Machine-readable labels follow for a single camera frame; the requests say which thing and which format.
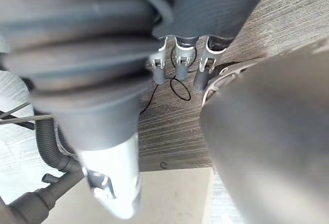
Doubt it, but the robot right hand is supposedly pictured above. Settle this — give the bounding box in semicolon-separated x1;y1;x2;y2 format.
0;0;277;221

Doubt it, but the thin metal rod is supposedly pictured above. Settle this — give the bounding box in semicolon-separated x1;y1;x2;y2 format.
0;114;54;125

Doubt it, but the beige flat board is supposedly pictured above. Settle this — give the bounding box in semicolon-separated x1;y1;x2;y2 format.
43;167;215;224

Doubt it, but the dark grey pipe fitting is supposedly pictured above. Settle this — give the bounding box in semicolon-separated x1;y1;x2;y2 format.
0;169;88;224

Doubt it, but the silver robot leg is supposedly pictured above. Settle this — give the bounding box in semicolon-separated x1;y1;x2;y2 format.
199;40;329;224

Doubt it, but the thin black cable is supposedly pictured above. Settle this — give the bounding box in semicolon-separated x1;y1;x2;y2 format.
140;46;198;115

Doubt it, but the grey corrugated hose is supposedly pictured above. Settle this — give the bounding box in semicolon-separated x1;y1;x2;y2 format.
24;77;79;175

